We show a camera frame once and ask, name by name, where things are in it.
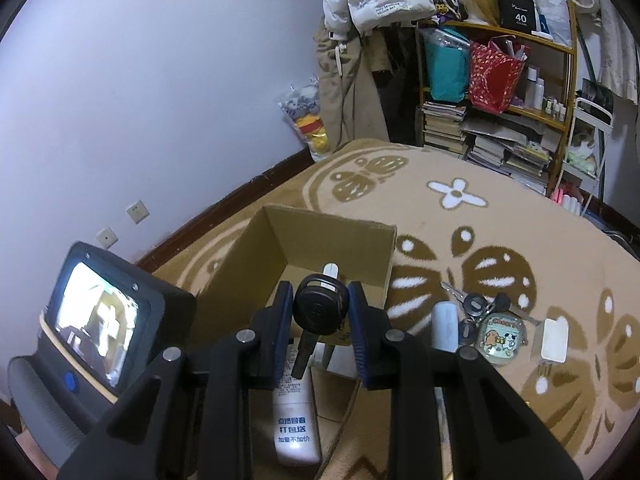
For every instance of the brown cardboard box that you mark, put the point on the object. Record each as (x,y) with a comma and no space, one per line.
(286,244)

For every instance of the beige hanging coat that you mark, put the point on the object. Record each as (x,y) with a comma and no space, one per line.
(350,107)

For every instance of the lower white wall socket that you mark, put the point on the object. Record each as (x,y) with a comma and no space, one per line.
(107,238)

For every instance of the black key bunch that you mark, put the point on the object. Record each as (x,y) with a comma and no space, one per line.
(476,308)

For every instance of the stack of books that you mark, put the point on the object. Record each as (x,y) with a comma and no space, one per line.
(508,151)
(442,126)

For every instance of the wooden shelf rack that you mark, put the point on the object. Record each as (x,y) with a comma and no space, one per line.
(555,63)

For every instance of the white metal cart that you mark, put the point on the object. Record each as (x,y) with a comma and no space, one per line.
(581,170)

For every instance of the beige patterned carpet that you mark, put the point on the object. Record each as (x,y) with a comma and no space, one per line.
(462,226)

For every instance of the green cartoon earbuds case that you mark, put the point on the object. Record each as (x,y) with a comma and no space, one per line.
(500,338)

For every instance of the teal storage bag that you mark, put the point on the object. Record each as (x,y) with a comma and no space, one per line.
(447,56)

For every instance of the black box marked 40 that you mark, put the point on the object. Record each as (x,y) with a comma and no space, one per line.
(517,15)

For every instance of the white wall socket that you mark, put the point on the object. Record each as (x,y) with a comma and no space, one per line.
(107,238)
(137,212)

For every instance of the black car key fob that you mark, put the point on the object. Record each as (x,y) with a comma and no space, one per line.
(319,308)

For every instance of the right stack of books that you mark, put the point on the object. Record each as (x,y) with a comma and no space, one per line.
(508,151)

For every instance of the upper white wall socket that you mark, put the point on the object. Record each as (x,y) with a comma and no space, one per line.
(137,212)

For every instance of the plastic bag with plush toys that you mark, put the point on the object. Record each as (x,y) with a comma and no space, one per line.
(301,108)

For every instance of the left stack of books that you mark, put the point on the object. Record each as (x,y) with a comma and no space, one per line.
(442,126)

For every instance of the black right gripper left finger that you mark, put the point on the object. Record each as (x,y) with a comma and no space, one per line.
(189,412)

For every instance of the white square charger box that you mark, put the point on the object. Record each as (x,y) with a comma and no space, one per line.
(554,340)

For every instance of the white bottle on shelf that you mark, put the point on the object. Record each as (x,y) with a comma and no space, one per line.
(539,94)

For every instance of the red gift bag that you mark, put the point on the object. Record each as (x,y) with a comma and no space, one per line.
(495,69)

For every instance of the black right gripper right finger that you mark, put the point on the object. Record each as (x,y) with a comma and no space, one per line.
(493,433)

